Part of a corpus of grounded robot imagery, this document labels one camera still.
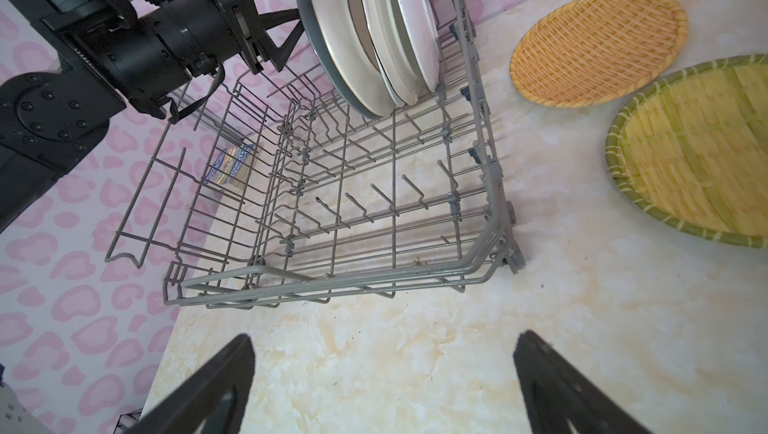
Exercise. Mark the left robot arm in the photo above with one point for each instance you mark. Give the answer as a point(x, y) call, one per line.
point(114, 54)

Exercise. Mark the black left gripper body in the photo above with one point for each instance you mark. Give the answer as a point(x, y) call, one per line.
point(196, 37)

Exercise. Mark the green bamboo woven tray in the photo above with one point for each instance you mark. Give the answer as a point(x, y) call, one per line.
point(690, 150)

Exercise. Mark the orange woven round tray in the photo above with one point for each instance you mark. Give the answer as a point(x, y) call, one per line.
point(589, 52)

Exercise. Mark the white plate orange sunburst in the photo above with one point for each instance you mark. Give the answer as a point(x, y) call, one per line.
point(391, 47)

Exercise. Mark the colourful book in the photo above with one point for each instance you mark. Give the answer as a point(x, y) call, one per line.
point(232, 167)

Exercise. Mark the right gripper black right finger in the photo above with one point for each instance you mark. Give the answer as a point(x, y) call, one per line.
point(559, 398)

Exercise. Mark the grey wire dish rack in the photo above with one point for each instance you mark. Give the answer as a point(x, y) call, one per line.
point(336, 204)

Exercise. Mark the grey-blue plate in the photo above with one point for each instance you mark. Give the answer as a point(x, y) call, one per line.
point(316, 38)

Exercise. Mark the cat and stars plate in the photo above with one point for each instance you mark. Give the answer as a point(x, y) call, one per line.
point(345, 32)

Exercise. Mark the cream floral plate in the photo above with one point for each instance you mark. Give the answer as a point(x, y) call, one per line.
point(419, 21)

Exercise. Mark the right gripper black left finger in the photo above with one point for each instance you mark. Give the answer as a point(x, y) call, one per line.
point(212, 400)

